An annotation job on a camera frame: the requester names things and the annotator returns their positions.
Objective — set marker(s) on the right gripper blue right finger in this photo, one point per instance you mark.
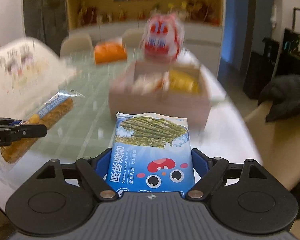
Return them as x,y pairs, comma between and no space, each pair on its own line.
201,162

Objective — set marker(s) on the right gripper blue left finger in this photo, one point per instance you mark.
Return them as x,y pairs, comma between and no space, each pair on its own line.
101,163

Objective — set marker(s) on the long bread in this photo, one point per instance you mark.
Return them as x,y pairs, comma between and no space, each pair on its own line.
48,114

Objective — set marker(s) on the blue seaweed snack packet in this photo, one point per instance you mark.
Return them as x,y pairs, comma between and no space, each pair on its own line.
150,153

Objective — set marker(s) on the yellow snack packet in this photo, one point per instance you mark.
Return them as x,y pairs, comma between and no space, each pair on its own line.
182,82

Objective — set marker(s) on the red snack packet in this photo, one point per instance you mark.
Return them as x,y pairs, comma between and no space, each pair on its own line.
151,83

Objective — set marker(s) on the large cream paper bag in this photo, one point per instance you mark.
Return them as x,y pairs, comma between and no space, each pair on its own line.
30,73

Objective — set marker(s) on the pink cardboard box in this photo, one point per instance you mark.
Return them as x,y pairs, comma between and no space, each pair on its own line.
194,107

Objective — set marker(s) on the beige chair with jacket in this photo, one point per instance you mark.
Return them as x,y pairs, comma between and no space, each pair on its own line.
278,144

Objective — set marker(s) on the beige chair far left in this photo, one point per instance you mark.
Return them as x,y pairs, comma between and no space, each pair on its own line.
76,43

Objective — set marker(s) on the black jacket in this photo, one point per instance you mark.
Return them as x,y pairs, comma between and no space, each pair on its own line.
284,94

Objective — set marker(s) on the orange tissue box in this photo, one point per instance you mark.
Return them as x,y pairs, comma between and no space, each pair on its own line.
109,51

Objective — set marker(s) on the black fish tank stand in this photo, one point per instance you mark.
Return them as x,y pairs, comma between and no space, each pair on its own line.
277,59

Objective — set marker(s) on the beige chair far middle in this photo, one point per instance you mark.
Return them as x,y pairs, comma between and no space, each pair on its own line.
131,38

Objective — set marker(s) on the red white bunny bag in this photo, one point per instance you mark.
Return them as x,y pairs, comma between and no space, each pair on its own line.
163,38

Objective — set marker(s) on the wooden shelf cabinet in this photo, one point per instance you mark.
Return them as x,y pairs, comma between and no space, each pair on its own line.
106,19

